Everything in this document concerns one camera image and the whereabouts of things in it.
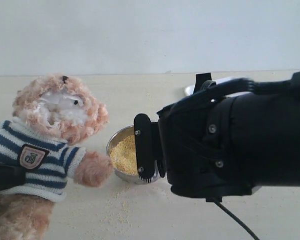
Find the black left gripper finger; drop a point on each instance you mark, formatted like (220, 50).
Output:
(11, 176)

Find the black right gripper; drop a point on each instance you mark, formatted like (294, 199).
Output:
(203, 148)

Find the beige teddy bear striped sweater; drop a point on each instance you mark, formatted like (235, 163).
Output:
(51, 117)

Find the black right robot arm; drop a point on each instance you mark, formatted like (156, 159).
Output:
(273, 144)

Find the round metal bowl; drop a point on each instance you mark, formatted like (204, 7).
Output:
(113, 141)

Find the yellow millet grain in bowl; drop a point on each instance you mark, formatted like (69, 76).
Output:
(124, 156)

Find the white rectangular plastic tray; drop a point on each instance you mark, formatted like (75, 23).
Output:
(190, 89)

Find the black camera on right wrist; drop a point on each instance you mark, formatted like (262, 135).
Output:
(201, 78)

